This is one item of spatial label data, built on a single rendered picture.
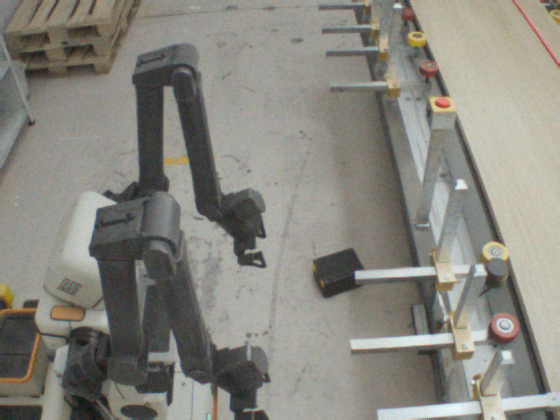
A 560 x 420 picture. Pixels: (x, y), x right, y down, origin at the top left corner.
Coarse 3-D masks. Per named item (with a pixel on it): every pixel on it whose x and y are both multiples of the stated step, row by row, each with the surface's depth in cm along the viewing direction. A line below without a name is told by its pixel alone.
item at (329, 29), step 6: (402, 24) 272; (408, 24) 271; (324, 30) 271; (330, 30) 271; (336, 30) 271; (342, 30) 271; (348, 30) 271; (354, 30) 271; (360, 30) 271; (366, 30) 271; (402, 30) 271; (408, 30) 271
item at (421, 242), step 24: (360, 0) 314; (360, 24) 299; (384, 72) 264; (384, 96) 248; (384, 120) 241; (408, 144) 227; (408, 168) 218; (408, 192) 209; (408, 216) 201; (408, 240) 201; (432, 240) 193; (432, 288) 177; (432, 360) 166; (456, 360) 161; (456, 384) 156
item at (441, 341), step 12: (408, 336) 149; (420, 336) 149; (432, 336) 149; (444, 336) 149; (480, 336) 148; (360, 348) 148; (372, 348) 148; (384, 348) 148; (396, 348) 148; (408, 348) 149; (420, 348) 149; (432, 348) 149; (444, 348) 149
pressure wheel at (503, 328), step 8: (496, 320) 146; (504, 320) 146; (512, 320) 145; (488, 328) 147; (496, 328) 144; (504, 328) 144; (512, 328) 144; (496, 336) 143; (504, 336) 142; (512, 336) 142
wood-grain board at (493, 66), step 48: (432, 0) 274; (480, 0) 274; (528, 0) 274; (432, 48) 241; (480, 48) 240; (528, 48) 240; (480, 96) 215; (528, 96) 215; (480, 144) 196; (528, 144) 195; (528, 192) 178; (528, 240) 165; (528, 288) 153
